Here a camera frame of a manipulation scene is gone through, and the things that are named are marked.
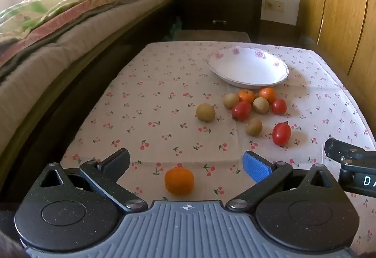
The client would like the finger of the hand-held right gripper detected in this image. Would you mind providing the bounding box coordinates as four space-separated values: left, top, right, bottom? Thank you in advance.
325 138 376 163

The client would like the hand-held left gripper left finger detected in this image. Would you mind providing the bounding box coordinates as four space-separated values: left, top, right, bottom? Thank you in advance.
22 149 148 213

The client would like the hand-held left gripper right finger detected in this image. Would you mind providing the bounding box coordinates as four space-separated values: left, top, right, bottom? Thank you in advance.
226 151 350 212

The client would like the red tomato with stem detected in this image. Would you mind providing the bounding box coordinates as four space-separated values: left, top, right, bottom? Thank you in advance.
272 121 292 146

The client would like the large red tomato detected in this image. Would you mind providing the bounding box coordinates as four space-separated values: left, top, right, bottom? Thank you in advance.
231 101 252 122

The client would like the small round red tomato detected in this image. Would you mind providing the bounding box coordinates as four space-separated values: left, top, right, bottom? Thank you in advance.
271 99 287 115

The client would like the smooth orange mandarin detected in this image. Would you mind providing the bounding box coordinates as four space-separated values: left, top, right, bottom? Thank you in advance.
164 167 195 195

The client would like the orange mandarin with stem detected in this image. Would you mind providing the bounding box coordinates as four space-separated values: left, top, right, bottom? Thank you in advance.
237 89 255 104

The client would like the large brown longan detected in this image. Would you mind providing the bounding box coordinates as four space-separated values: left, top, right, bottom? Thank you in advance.
196 103 216 122

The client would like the white floral plate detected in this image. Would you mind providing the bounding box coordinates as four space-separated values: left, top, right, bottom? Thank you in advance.
209 63 290 89
207 46 290 87

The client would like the cherry print tablecloth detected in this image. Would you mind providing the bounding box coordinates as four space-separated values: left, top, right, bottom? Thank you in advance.
60 41 376 247

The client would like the bed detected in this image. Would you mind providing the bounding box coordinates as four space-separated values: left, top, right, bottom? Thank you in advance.
0 0 183 188

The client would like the wooden wardrobe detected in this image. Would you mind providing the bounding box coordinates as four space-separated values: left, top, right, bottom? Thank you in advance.
297 0 376 118

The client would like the brown stool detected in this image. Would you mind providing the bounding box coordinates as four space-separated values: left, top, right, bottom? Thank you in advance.
173 30 251 43

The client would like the green bag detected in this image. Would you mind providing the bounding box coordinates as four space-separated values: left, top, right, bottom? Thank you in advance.
172 18 183 39

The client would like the dark wooden nightstand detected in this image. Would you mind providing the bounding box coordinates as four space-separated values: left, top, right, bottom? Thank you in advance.
172 0 263 41

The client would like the floral blanket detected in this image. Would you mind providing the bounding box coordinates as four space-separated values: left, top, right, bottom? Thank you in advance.
0 0 177 71

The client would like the wall outlet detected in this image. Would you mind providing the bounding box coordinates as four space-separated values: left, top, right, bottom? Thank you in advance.
265 0 285 12

